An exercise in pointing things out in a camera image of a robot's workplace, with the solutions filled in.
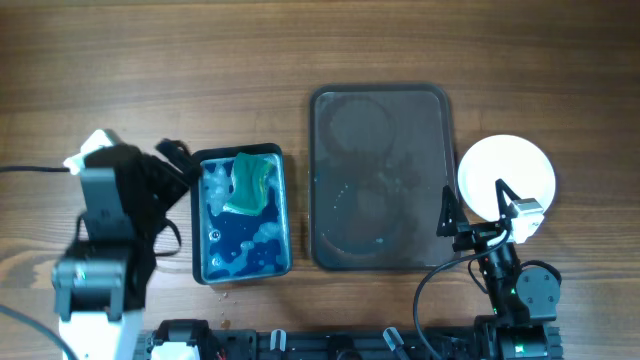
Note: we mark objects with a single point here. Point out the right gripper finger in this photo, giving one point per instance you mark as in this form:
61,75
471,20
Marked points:
504,192
452,220

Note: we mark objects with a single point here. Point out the black water basin tray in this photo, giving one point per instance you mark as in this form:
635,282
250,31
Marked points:
227,245

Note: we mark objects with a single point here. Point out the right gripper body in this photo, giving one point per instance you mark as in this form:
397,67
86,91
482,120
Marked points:
477,236

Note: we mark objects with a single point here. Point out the green yellow sponge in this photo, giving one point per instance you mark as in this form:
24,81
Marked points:
249,175

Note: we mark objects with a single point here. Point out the white plate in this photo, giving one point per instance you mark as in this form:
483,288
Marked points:
518,162

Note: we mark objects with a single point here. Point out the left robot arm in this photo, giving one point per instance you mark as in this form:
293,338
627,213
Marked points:
100,281

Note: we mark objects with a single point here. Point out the dark brown serving tray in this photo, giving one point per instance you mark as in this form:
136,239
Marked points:
379,157

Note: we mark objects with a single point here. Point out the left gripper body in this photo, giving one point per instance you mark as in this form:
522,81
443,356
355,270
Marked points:
166,186

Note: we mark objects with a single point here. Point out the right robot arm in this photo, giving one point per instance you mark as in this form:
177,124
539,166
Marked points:
523,295

